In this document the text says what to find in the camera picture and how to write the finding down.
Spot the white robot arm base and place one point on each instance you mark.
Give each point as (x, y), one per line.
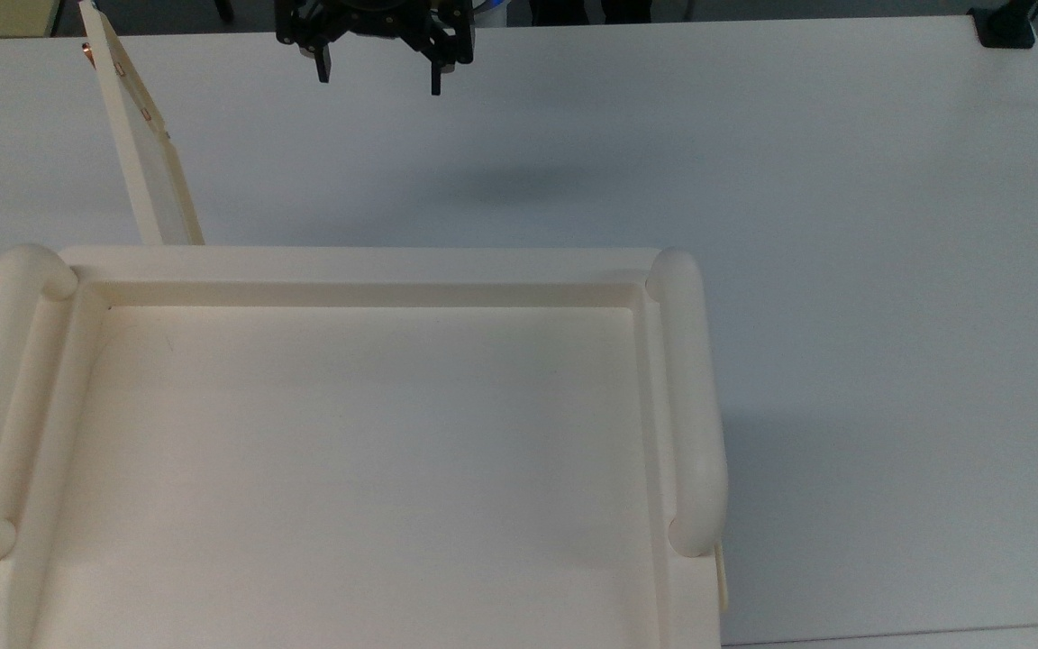
(490, 11)

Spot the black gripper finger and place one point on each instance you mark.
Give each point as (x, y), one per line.
(437, 79)
(324, 65)

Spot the black table clamp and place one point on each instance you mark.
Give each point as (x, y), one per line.
(1006, 25)

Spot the cream cabinet door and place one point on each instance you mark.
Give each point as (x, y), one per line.
(148, 153)

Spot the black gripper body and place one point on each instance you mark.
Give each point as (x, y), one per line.
(375, 20)

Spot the cream cabinet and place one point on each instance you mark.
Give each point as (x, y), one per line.
(348, 469)

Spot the thin cream cabinet side panel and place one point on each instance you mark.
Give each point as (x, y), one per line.
(722, 577)

